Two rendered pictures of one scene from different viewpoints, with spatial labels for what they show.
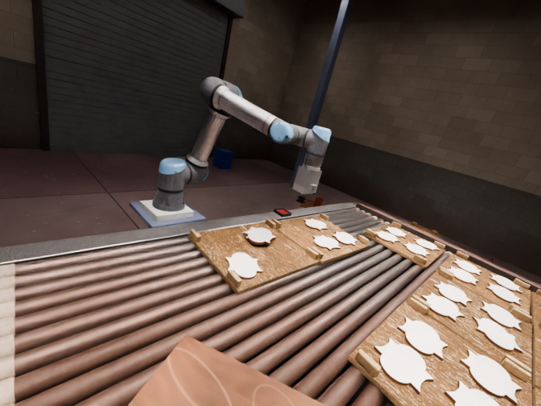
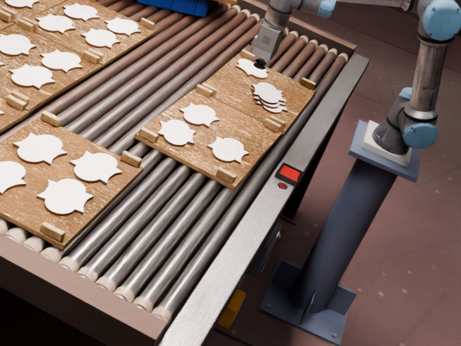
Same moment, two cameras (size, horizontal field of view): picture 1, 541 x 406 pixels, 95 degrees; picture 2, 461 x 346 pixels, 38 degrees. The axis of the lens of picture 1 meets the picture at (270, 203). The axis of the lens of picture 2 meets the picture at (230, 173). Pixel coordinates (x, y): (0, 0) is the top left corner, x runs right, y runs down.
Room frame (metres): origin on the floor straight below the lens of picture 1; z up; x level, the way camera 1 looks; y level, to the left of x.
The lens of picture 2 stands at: (2.79, -1.21, 2.07)
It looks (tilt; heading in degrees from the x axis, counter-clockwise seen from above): 34 degrees down; 148
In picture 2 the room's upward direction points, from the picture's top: 20 degrees clockwise
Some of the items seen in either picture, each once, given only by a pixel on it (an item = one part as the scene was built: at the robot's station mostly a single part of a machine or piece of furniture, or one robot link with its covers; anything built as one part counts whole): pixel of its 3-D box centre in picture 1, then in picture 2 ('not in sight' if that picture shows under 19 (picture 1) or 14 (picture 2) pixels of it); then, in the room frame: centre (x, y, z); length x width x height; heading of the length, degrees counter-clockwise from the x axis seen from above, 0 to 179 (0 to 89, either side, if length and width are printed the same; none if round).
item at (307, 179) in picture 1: (309, 179); (266, 36); (1.02, -0.13, 1.23); 0.10 x 0.09 x 0.16; 48
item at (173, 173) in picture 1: (173, 173); (411, 108); (1.13, 0.49, 1.06); 0.13 x 0.12 x 0.14; 159
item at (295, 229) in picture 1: (320, 235); (212, 135); (1.17, -0.29, 0.93); 0.41 x 0.35 x 0.02; 135
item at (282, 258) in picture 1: (255, 249); (258, 91); (0.87, 0.01, 0.93); 0.41 x 0.35 x 0.02; 137
